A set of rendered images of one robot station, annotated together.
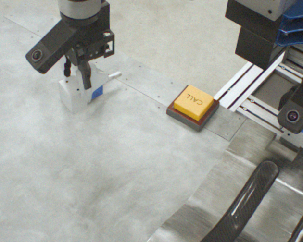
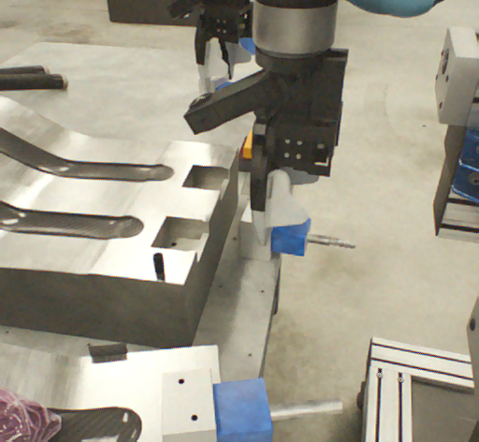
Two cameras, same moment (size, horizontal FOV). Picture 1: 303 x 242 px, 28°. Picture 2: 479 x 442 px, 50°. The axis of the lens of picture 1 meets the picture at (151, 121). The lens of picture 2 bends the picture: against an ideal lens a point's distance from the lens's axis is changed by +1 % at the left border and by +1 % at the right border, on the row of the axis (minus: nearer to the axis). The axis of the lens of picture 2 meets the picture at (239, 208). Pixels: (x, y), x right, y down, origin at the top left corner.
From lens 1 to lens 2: 1.05 m
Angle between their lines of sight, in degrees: 51
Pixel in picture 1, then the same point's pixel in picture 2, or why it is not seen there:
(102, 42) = (224, 13)
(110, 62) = not seen: hidden behind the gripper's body
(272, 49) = (454, 202)
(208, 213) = (64, 147)
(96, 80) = (214, 65)
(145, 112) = (236, 136)
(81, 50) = (203, 10)
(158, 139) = not seen: hidden behind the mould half
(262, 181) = (139, 177)
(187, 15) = not seen: outside the picture
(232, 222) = (62, 169)
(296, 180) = (151, 197)
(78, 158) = (147, 118)
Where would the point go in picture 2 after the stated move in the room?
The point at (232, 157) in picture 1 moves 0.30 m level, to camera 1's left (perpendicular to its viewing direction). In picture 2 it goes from (163, 147) to (123, 70)
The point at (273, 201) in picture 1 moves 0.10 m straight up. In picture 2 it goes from (106, 187) to (91, 104)
